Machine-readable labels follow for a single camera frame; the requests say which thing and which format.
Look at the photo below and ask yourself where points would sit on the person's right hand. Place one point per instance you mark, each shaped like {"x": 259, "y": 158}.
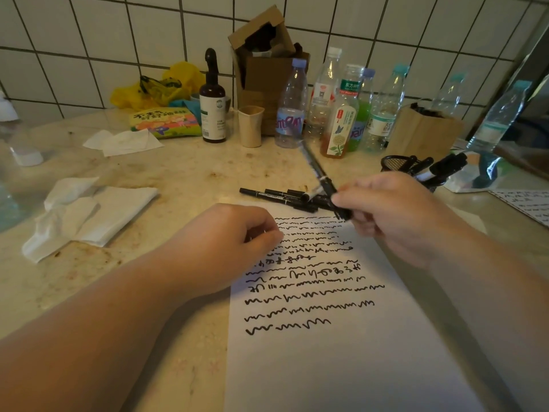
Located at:
{"x": 407, "y": 214}

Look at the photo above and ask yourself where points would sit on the folded white napkin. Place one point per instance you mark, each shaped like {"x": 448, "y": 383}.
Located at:
{"x": 120, "y": 214}

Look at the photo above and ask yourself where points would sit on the clear bottle purple cap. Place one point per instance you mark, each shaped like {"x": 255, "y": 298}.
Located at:
{"x": 291, "y": 124}

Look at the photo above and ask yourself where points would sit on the flat white tissue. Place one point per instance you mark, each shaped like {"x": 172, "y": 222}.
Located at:
{"x": 128, "y": 143}

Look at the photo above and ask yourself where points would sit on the beige cup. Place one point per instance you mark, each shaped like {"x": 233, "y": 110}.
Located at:
{"x": 251, "y": 128}

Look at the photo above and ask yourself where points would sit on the water bottle teal cap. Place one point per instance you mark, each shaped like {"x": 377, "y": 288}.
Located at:
{"x": 448, "y": 98}
{"x": 381, "y": 124}
{"x": 493, "y": 124}

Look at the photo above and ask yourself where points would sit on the colourful snack packet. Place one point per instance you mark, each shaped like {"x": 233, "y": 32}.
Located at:
{"x": 165, "y": 123}

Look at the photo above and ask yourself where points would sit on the small white paper piece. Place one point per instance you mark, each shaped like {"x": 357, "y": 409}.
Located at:
{"x": 474, "y": 220}

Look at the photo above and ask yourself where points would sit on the clear bottle white cap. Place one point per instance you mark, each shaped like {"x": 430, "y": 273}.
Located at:
{"x": 324, "y": 94}

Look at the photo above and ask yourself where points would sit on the zigzag scribbled paper sheet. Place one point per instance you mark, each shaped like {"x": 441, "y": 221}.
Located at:
{"x": 525, "y": 205}

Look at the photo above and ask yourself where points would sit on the open cardboard box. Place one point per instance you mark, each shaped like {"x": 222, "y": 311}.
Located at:
{"x": 266, "y": 72}

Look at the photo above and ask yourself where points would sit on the person's right forearm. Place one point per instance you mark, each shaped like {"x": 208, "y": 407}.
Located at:
{"x": 502, "y": 330}

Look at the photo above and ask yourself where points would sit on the green soda bottle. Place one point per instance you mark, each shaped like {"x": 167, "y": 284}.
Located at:
{"x": 363, "y": 115}

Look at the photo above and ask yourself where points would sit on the brown spray bottle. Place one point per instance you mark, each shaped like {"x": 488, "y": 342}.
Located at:
{"x": 213, "y": 115}

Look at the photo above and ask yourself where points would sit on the small cardboard box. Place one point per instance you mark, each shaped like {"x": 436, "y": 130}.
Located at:
{"x": 424, "y": 135}

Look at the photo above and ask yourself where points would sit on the yellow plastic bag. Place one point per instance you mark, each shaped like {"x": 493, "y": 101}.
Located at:
{"x": 128, "y": 96}

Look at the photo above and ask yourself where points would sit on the person's left forearm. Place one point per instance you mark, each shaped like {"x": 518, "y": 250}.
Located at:
{"x": 86, "y": 351}

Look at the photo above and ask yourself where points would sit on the crumpled white tissue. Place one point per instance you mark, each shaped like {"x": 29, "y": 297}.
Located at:
{"x": 51, "y": 223}

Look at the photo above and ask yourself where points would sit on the orange tea bottle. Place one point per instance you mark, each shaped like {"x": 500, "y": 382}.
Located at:
{"x": 339, "y": 132}

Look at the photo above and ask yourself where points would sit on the black mesh pen holder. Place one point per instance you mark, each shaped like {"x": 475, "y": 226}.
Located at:
{"x": 392, "y": 163}

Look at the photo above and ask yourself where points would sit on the white paper sheet fine scribbles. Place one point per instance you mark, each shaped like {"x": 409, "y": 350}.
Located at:
{"x": 343, "y": 373}

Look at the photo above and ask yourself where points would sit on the clear plastic bag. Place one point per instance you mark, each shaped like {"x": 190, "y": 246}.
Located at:
{"x": 484, "y": 171}

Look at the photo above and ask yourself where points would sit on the person's left hand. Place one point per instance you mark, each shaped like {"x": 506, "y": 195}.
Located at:
{"x": 218, "y": 253}

